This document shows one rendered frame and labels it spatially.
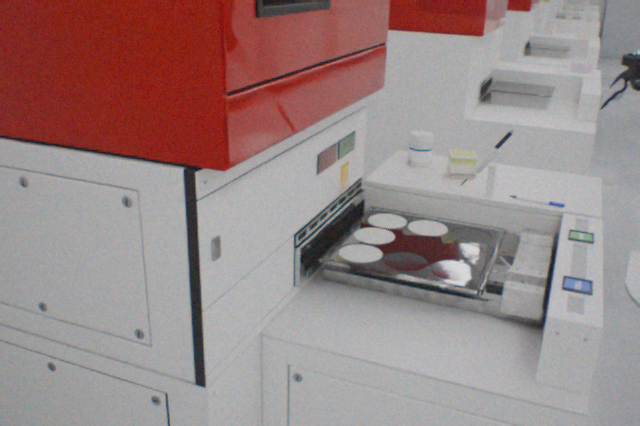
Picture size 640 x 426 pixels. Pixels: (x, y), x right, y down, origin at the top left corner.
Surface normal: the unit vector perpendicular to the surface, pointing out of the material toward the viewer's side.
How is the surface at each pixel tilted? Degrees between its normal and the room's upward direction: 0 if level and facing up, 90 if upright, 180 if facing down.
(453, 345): 0
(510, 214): 90
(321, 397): 90
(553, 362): 90
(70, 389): 90
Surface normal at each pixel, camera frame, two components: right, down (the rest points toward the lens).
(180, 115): -0.38, 0.33
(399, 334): 0.03, -0.93
